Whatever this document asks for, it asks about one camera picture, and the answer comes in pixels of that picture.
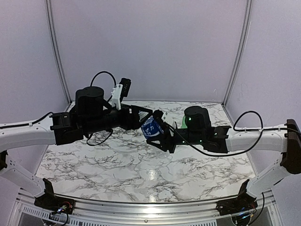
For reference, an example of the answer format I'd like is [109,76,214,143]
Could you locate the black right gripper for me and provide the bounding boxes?
[147,126,205,153]

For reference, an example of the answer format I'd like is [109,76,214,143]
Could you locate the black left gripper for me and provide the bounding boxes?
[84,103,153,134]

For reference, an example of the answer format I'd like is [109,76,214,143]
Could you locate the clear bottle blue label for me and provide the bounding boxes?
[141,116,163,141]

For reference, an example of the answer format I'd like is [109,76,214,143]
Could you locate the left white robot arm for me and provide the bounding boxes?
[0,84,153,210]

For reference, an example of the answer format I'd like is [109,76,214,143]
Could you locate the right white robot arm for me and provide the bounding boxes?
[141,106,301,211]

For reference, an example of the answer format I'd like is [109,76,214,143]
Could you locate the green plastic bottle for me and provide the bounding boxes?
[181,115,187,129]

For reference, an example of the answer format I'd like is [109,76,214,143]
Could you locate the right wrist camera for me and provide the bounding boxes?
[162,112,176,137]

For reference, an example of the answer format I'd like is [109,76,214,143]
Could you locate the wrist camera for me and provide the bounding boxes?
[111,78,131,110]
[162,112,176,137]

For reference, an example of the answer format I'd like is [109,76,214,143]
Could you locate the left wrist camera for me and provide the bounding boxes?
[111,78,131,110]

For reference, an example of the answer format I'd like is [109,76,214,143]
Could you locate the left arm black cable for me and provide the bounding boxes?
[90,71,117,89]

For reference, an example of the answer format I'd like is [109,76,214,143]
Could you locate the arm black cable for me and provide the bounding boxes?
[174,111,264,156]
[90,71,117,89]

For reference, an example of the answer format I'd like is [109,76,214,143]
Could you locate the aluminium front rail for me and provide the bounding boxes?
[14,193,278,226]

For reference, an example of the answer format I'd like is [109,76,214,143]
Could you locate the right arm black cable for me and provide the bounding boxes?
[174,111,264,156]

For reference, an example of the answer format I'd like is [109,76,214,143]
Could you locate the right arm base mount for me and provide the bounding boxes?
[216,179,258,216]

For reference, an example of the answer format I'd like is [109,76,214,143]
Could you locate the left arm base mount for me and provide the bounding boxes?
[34,178,75,214]

